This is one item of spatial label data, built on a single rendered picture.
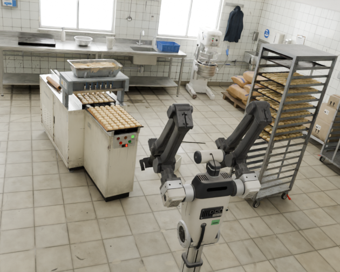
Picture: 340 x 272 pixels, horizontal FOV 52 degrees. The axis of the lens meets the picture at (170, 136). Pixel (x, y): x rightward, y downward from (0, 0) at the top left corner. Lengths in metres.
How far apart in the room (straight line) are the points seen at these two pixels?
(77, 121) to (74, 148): 0.35
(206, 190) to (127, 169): 2.08
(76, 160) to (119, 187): 0.73
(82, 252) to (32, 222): 0.65
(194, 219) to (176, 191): 0.24
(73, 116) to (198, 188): 2.52
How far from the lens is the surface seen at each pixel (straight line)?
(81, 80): 3.95
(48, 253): 3.45
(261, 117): 1.83
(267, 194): 4.38
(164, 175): 1.82
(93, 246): 3.48
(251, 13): 8.43
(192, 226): 1.96
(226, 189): 1.88
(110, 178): 3.79
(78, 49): 6.51
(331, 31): 6.92
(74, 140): 4.21
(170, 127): 1.72
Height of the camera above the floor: 2.43
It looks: 26 degrees down
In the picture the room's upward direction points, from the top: 9 degrees clockwise
